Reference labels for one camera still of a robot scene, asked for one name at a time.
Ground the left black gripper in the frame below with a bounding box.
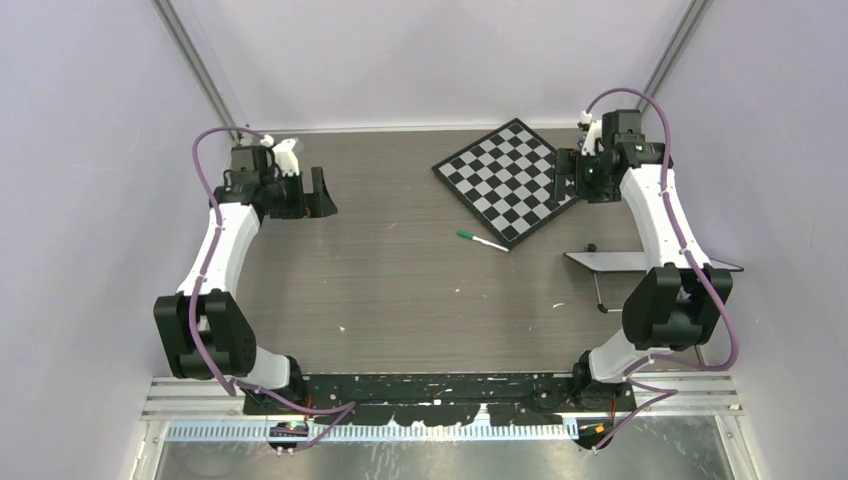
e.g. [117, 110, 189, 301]
[262, 167, 336, 220]

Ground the small whiteboard with stand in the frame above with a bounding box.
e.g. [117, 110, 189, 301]
[563, 243, 745, 315]

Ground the green white marker pen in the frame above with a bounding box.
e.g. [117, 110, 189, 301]
[457, 230, 512, 254]

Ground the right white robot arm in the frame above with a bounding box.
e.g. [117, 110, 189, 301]
[552, 110, 733, 411]

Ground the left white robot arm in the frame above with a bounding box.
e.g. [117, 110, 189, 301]
[153, 137, 338, 414]

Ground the black white checkerboard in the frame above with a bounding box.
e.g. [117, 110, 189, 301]
[431, 118, 579, 249]

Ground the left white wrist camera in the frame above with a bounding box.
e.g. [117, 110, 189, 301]
[259, 135, 302, 177]

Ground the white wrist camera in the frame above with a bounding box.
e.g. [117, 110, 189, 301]
[578, 110, 603, 157]
[259, 135, 302, 177]

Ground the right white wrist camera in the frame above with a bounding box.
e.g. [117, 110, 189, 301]
[578, 110, 603, 157]

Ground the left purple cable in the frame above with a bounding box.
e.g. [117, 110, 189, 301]
[187, 126, 357, 454]

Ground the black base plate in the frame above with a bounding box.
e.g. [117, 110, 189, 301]
[243, 373, 636, 427]

